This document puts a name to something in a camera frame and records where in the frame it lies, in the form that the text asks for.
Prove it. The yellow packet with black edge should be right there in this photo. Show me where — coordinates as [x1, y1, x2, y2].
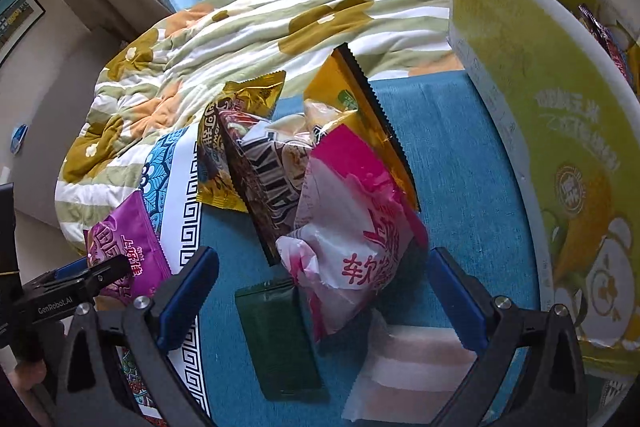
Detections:
[302, 44, 422, 214]

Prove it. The purple snack packet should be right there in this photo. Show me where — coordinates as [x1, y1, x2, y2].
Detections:
[83, 190, 174, 309]

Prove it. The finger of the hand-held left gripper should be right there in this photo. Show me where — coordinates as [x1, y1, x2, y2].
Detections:
[29, 254, 134, 304]
[51, 256, 99, 280]

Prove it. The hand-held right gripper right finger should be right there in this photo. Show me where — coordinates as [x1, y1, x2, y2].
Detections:
[427, 247, 590, 427]

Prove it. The grey bed headboard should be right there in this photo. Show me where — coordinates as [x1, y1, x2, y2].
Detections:
[0, 29, 127, 228]

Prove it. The dark green packet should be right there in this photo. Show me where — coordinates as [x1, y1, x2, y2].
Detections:
[234, 279, 327, 404]

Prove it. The pale pink striped packet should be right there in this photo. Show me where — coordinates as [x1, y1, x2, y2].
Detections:
[342, 311, 479, 424]

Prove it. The pink white snack packet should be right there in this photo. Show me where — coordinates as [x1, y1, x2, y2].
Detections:
[276, 124, 430, 344]

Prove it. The person's left hand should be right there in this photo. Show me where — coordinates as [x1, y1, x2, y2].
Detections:
[4, 361, 49, 391]

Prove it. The red pink snack packet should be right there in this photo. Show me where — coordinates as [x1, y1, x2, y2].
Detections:
[577, 3, 637, 84]

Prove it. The brown striped snack packet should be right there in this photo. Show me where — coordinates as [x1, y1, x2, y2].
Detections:
[220, 109, 322, 269]

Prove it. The gold snack packet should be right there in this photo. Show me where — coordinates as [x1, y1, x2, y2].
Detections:
[196, 70, 287, 214]

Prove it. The floral blanket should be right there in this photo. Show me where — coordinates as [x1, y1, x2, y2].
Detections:
[55, 0, 467, 259]

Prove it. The green cardboard box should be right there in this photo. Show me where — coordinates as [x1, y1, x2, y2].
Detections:
[445, 0, 640, 427]

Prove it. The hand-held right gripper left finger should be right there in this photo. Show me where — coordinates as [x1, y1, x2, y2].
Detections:
[46, 246, 221, 427]

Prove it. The wall poster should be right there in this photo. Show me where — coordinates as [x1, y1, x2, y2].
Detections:
[0, 0, 47, 68]

